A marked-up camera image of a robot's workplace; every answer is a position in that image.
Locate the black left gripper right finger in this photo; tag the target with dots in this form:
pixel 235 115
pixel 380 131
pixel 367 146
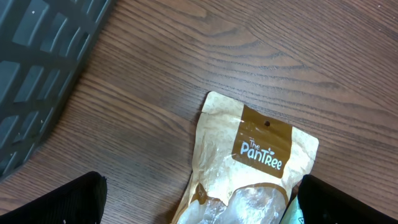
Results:
pixel 321 203

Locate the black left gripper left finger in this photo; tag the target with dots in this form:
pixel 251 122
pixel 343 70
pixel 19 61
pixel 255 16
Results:
pixel 81 201

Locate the teal tissue pack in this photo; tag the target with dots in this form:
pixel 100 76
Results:
pixel 293 214

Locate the brown snack packet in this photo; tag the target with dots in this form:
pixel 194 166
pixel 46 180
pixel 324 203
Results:
pixel 245 165

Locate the grey plastic mesh basket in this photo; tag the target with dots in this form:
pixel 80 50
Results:
pixel 44 47

